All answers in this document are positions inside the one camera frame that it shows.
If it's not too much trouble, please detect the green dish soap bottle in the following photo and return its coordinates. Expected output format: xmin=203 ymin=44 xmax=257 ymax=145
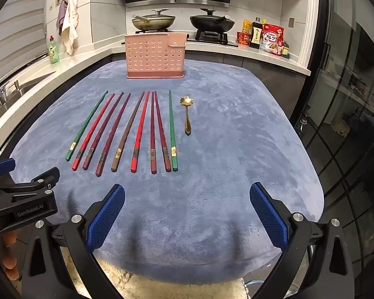
xmin=49 ymin=35 xmax=61 ymax=65

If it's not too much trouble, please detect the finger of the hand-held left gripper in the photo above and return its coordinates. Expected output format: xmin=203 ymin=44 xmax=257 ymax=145
xmin=0 ymin=167 xmax=60 ymax=194
xmin=0 ymin=158 xmax=15 ymax=181

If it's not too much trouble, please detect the purple chopstick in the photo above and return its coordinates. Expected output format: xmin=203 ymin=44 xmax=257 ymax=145
xmin=82 ymin=91 xmax=124 ymax=170
xmin=150 ymin=91 xmax=158 ymax=174

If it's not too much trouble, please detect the red food box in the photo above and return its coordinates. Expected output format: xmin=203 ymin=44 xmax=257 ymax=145
xmin=236 ymin=31 xmax=252 ymax=45

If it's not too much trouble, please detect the olive wok with lid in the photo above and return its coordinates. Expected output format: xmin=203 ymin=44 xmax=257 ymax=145
xmin=131 ymin=9 xmax=177 ymax=32

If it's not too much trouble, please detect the purple hanging cloth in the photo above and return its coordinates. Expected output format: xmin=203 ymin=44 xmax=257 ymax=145
xmin=57 ymin=0 xmax=70 ymax=37

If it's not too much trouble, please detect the glass sliding door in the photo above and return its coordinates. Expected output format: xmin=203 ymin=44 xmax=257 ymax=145
xmin=294 ymin=0 xmax=374 ymax=299

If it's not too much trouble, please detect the green chopstick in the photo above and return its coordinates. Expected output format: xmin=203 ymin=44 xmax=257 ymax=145
xmin=168 ymin=90 xmax=179 ymax=172
xmin=65 ymin=90 xmax=109 ymax=162

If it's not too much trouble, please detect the gold flower spoon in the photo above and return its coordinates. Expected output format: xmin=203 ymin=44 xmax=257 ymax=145
xmin=180 ymin=96 xmax=195 ymax=135

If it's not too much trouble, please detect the white kitchen counter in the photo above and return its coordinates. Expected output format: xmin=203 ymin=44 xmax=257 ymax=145
xmin=0 ymin=34 xmax=311 ymax=154

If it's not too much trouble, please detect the steel kitchen sink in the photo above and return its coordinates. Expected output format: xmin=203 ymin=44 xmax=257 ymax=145
xmin=4 ymin=71 xmax=57 ymax=101

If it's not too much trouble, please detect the black gas stove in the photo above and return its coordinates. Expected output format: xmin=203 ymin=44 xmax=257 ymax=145
xmin=134 ymin=29 xmax=239 ymax=48

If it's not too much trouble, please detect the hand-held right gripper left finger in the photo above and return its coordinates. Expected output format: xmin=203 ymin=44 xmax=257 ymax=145
xmin=19 ymin=184 xmax=126 ymax=299

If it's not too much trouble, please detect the white window blind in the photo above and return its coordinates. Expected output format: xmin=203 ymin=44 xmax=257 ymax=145
xmin=0 ymin=0 xmax=48 ymax=91

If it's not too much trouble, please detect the white and red cereal bag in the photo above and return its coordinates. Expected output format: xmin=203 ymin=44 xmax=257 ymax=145
xmin=260 ymin=24 xmax=285 ymax=56

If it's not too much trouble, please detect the white hanging towel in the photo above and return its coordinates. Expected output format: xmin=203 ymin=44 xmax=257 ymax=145
xmin=61 ymin=0 xmax=81 ymax=55

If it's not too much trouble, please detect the blue plush blanket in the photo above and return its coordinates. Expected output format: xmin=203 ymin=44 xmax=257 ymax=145
xmin=9 ymin=59 xmax=326 ymax=280

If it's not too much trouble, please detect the dark red chopstick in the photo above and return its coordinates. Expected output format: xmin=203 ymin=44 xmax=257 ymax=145
xmin=154 ymin=91 xmax=172 ymax=172
xmin=95 ymin=93 xmax=131 ymax=176

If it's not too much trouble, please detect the dark soy sauce bottle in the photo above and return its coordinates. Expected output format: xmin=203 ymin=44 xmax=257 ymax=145
xmin=250 ymin=18 xmax=263 ymax=49

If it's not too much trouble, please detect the brown chopstick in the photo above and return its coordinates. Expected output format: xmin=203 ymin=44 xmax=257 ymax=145
xmin=110 ymin=91 xmax=145 ymax=172

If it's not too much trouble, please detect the black wok with lid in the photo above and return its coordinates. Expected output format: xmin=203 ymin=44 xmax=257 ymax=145
xmin=189 ymin=8 xmax=236 ymax=33

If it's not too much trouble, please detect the pink perforated utensil holder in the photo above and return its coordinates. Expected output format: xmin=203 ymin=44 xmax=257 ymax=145
xmin=121 ymin=32 xmax=188 ymax=79

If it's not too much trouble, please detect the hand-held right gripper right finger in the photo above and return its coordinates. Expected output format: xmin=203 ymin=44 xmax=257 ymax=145
xmin=250 ymin=182 xmax=359 ymax=299

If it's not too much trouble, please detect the person's left hand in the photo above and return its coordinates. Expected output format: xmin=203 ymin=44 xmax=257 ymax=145
xmin=1 ymin=233 xmax=20 ymax=282

